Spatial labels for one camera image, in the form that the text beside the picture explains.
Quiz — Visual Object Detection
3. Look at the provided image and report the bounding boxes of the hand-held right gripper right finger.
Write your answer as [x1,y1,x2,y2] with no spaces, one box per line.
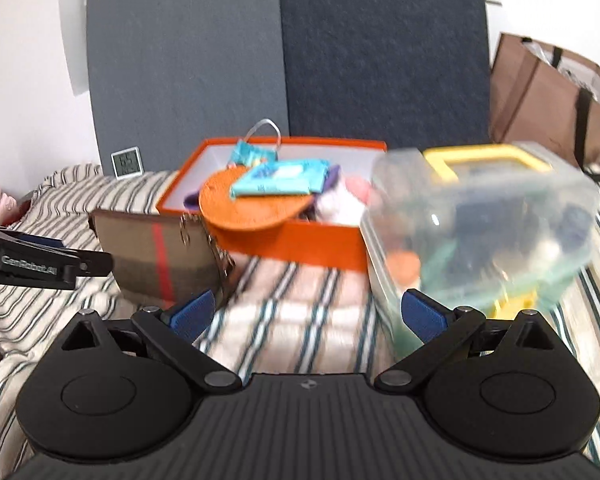
[375,289,557,393]

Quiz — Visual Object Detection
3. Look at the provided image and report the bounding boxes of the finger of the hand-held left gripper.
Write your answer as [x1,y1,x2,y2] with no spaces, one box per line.
[0,224,68,253]
[62,249,115,278]

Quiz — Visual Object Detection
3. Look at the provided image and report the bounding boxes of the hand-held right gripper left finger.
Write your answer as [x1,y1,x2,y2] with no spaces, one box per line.
[60,289,243,392]

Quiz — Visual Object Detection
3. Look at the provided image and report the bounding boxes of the plaid zipper pouch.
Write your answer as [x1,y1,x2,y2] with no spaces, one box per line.
[90,209,236,311]

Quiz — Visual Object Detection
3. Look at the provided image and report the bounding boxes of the clear plastic container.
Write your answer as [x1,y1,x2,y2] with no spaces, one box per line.
[360,142,600,361]

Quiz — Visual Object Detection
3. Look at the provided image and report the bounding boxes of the orange box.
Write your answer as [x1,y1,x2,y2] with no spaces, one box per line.
[155,135,388,273]

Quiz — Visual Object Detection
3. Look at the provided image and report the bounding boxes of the orange silicone mat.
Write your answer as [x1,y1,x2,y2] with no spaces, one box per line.
[198,165,317,233]

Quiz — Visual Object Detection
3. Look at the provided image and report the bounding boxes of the white plush rabbit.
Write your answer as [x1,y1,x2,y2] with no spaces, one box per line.
[312,175,376,226]

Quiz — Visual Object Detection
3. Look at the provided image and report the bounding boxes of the teal wipes packet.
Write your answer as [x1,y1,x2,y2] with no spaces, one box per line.
[230,159,332,198]

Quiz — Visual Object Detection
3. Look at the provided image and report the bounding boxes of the striped blanket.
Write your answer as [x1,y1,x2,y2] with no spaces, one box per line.
[0,162,600,480]

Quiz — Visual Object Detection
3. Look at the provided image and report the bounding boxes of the white digital clock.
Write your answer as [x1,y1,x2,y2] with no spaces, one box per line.
[111,146,143,180]

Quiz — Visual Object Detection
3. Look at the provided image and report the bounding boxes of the brown paper bag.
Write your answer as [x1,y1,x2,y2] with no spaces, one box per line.
[489,32,600,183]

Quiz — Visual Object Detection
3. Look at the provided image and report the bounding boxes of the grey wall panel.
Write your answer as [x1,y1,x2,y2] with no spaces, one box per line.
[82,0,291,176]

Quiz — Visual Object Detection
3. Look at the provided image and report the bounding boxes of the dark blue wall panel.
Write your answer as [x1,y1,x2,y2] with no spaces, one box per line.
[276,0,492,153]

